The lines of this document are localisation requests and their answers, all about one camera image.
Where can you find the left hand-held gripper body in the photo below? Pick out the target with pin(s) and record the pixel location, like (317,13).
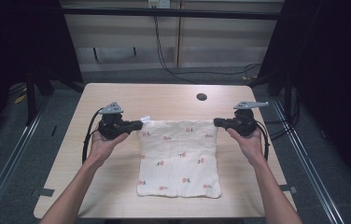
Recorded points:
(113,126)

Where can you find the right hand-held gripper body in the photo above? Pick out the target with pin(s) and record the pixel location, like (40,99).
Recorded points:
(244,124)

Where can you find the cream cloth with red print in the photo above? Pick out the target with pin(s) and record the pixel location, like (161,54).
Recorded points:
(178,158)

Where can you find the person's right hand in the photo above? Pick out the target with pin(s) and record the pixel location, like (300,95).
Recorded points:
(249,146)

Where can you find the person's left hand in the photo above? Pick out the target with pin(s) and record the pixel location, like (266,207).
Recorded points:
(102,149)

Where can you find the grey tape strip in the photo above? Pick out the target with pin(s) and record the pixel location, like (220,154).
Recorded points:
(288,188)
(43,192)

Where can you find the black metal stand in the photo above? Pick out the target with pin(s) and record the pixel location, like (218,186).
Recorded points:
(31,99)

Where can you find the yellow item on floor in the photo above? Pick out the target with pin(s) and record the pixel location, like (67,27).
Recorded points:
(20,99)

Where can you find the black curtain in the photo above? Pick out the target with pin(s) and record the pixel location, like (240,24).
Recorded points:
(15,46)
(335,77)

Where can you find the black horizontal beam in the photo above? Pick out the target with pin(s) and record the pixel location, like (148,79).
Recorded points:
(170,13)

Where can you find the metal floor rail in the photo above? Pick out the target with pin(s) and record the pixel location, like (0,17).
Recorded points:
(8,158)
(307,161)

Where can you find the white wall socket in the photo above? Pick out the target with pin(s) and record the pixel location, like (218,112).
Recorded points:
(159,3)

